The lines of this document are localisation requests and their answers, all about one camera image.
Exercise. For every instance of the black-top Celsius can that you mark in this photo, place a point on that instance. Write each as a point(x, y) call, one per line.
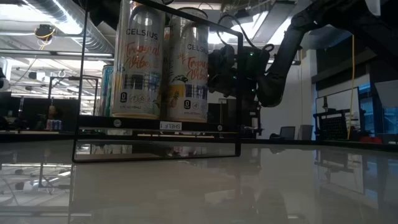
point(138, 62)
point(188, 77)

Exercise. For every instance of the wooden tray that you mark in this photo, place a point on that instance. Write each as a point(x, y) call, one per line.
point(140, 123)

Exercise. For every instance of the blue-tab silver-top can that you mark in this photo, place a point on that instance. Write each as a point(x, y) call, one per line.
point(106, 90)

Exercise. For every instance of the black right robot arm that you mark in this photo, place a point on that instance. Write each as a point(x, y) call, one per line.
point(311, 18)

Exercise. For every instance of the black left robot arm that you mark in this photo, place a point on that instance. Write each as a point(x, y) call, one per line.
point(102, 12)

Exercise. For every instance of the black equipment rack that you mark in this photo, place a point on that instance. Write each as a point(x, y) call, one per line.
point(248, 118)

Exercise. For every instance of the office chair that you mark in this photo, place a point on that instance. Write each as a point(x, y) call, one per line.
point(286, 132)

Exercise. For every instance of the grey waste bin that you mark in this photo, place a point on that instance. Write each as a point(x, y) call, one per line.
point(306, 132)

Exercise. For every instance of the whiteboard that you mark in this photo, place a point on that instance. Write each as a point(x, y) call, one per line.
point(342, 101)

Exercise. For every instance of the black perforated cart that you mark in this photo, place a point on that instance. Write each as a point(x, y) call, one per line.
point(334, 126)

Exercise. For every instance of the ceiling light tube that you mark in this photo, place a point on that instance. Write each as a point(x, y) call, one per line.
point(59, 53)

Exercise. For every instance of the row of colourful cans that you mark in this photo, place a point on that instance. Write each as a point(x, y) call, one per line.
point(53, 124)

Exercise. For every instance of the silver ceiling duct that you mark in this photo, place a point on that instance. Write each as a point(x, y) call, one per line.
point(77, 28)

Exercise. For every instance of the black metal table frame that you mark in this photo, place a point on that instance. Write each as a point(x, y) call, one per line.
point(46, 137)

